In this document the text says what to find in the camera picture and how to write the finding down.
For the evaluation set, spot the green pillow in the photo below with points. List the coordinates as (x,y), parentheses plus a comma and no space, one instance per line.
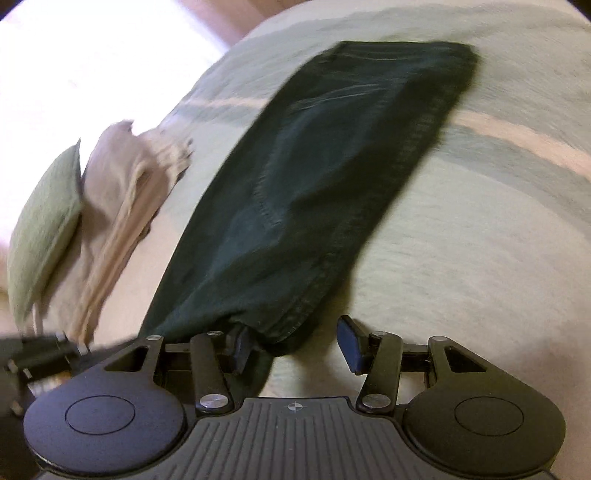
(41,230)

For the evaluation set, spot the dark grey jeans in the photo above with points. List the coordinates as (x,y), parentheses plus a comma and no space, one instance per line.
(300,184)

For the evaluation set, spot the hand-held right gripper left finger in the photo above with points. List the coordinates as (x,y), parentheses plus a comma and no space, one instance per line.
(241,350)

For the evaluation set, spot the pink curtain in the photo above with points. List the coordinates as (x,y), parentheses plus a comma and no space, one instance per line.
(212,18)

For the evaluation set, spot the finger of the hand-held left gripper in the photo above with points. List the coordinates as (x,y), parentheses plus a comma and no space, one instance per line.
(41,350)

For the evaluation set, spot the folded pink cloth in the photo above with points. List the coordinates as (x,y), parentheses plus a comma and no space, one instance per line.
(120,207)

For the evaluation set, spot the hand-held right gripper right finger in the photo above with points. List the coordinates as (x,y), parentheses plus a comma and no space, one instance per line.
(351,344)

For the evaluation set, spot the striped pink grey blanket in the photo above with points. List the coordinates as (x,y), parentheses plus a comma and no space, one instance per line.
(461,230)

